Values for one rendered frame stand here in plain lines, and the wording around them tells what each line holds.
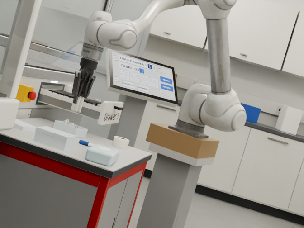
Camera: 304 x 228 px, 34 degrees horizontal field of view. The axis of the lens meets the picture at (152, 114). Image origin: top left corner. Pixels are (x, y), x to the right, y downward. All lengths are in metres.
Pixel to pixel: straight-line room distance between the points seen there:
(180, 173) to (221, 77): 0.56
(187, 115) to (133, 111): 0.80
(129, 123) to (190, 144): 0.89
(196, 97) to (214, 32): 0.41
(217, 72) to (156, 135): 0.49
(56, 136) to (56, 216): 0.28
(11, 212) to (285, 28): 4.44
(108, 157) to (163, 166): 0.96
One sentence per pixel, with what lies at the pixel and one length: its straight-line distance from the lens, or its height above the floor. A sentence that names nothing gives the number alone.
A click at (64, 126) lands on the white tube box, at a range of 2.17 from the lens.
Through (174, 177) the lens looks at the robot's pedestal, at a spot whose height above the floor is 0.62.
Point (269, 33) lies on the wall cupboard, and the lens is 5.76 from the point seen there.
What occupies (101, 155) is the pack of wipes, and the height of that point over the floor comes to 0.79.
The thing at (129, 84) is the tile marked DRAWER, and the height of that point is 1.01.
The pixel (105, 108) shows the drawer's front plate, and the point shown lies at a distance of 2.29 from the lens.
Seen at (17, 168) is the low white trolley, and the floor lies 0.66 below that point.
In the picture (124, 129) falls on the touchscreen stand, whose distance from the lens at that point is 3.34.
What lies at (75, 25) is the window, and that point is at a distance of 2.64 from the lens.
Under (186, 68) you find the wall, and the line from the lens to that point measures 6.04.
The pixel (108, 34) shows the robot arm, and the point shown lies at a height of 1.21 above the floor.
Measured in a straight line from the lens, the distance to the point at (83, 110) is 2.34.
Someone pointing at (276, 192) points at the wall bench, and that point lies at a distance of 5.50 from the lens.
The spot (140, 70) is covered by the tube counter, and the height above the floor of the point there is 1.11.
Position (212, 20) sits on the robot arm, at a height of 1.42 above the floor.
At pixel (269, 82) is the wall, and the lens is 6.09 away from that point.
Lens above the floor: 1.11
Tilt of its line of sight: 4 degrees down
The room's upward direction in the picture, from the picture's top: 16 degrees clockwise
